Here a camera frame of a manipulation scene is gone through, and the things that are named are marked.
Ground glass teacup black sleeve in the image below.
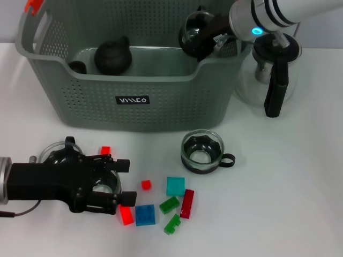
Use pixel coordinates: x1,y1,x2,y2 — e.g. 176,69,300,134
180,128,236,175
178,6,215,59
91,168,121,199
39,136,84,168

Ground bright red rectangular brick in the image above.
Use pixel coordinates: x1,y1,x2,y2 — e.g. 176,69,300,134
119,205,134,226

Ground grey perforated storage bin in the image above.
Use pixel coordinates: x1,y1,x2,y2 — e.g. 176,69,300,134
14,0,254,133

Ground small black clay cup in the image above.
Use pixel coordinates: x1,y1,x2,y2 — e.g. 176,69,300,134
68,61,88,75

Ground dark red long brick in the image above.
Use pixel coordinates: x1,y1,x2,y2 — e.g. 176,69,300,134
180,188,196,219

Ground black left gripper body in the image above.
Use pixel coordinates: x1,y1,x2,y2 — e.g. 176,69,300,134
7,154,96,214

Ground teal square brick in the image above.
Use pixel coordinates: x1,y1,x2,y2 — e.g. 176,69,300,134
166,176,186,197

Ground orange bin handle clip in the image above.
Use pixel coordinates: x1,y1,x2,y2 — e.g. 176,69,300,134
24,0,45,14

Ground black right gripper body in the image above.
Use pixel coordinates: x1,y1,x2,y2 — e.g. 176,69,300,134
203,13,238,47

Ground green rectangular brick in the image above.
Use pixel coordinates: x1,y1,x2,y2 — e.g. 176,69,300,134
159,196,180,215

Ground green L-shaped brick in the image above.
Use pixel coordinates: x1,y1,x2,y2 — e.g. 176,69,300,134
163,213,182,236

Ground glass teapot black handle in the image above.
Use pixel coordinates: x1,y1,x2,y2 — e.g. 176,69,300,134
235,34,303,118

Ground black clay teapot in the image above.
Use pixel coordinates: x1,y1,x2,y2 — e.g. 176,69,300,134
93,35,133,76

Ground blue square brick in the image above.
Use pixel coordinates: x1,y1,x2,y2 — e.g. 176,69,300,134
135,204,156,227

